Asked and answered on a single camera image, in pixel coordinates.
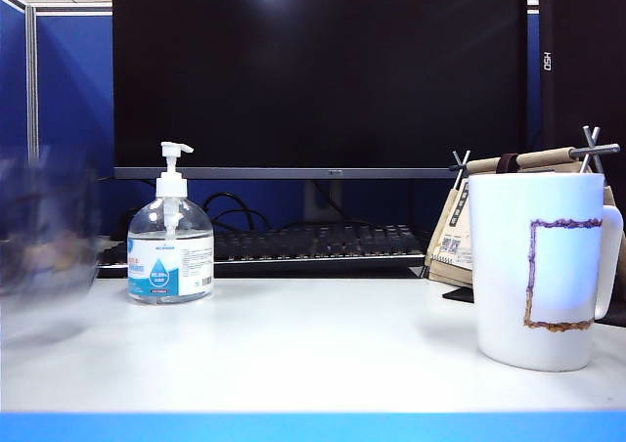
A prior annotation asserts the white ceramic mug brown square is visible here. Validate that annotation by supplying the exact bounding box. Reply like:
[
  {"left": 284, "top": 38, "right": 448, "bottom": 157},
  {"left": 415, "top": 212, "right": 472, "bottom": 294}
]
[{"left": 468, "top": 172, "right": 625, "bottom": 373}]

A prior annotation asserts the transparent faceted plastic cup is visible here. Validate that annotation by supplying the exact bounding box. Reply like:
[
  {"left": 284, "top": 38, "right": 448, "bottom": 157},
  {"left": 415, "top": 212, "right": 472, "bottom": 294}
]
[{"left": 0, "top": 146, "right": 102, "bottom": 345}]

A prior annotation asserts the silver monitor stand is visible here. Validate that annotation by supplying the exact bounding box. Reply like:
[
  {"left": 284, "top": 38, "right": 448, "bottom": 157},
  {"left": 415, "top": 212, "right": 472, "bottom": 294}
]
[{"left": 302, "top": 178, "right": 343, "bottom": 224}]

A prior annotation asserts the black mechanical keyboard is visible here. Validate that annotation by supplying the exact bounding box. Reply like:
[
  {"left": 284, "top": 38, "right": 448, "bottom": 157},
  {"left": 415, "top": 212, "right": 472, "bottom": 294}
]
[{"left": 97, "top": 222, "right": 431, "bottom": 280}]

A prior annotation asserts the large black computer monitor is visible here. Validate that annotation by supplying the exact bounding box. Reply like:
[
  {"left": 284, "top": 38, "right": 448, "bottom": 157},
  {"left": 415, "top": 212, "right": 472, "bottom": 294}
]
[{"left": 112, "top": 0, "right": 529, "bottom": 180}]

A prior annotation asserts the beige canvas desk calendar stand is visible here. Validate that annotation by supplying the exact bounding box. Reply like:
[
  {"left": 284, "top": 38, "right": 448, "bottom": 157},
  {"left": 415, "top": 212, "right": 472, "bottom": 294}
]
[{"left": 424, "top": 126, "right": 626, "bottom": 296}]

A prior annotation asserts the clear hand sanitizer pump bottle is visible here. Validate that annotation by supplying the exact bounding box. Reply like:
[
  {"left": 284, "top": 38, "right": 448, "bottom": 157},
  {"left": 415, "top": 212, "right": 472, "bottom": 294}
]
[{"left": 126, "top": 141, "right": 215, "bottom": 306}]

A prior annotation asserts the blue office partition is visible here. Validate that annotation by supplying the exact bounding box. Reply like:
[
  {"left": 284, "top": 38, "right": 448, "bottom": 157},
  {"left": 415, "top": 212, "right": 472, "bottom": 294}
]
[{"left": 0, "top": 0, "right": 114, "bottom": 238}]

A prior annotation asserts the black HSO monitor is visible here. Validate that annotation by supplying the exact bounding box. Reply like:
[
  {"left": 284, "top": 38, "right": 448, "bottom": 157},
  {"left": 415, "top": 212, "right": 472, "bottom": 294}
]
[{"left": 537, "top": 0, "right": 626, "bottom": 208}]

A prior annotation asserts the black cable loop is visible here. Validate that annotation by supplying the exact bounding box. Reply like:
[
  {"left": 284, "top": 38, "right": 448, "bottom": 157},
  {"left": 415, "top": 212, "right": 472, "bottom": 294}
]
[{"left": 202, "top": 192, "right": 258, "bottom": 233}]

